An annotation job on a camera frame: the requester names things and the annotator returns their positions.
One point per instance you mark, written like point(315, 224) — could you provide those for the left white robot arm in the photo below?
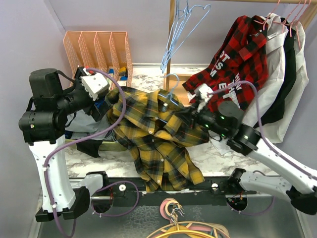
point(43, 128)

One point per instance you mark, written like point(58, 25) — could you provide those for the small boxes in organizer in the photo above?
point(121, 76)

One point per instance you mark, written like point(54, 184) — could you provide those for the black shirt in bin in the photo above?
point(89, 147)

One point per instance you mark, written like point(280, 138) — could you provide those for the black hanging shirt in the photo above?
point(276, 111)

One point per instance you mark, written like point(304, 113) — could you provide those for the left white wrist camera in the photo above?
point(95, 84)

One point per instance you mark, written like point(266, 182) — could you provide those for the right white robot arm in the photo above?
point(294, 182)

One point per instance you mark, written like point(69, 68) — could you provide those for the red black plaid shirt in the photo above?
point(240, 59)

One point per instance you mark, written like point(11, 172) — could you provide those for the pile of coloured hangers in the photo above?
point(171, 209)

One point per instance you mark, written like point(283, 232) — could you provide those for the wooden clothes rack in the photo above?
point(171, 80)

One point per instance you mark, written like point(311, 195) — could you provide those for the black mounting rail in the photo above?
point(126, 192)

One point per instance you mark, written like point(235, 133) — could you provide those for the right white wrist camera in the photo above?
point(204, 93)

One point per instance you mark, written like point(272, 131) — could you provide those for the pink wire hangers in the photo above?
point(303, 11)

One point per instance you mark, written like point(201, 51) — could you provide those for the single blue wire hanger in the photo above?
point(170, 95)

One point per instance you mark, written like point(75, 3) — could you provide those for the white hanging shirt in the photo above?
point(275, 132)

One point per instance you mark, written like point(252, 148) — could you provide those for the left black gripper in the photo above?
point(98, 112)

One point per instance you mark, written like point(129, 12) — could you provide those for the yellow plaid shirt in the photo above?
point(156, 138)

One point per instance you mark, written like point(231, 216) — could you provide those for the blue wire hangers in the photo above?
point(180, 19)

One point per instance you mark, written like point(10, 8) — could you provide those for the green plastic laundry bin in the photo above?
point(108, 146)

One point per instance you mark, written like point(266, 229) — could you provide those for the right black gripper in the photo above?
point(197, 115)

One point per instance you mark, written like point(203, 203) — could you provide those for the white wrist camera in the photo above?
point(95, 84)
point(204, 93)

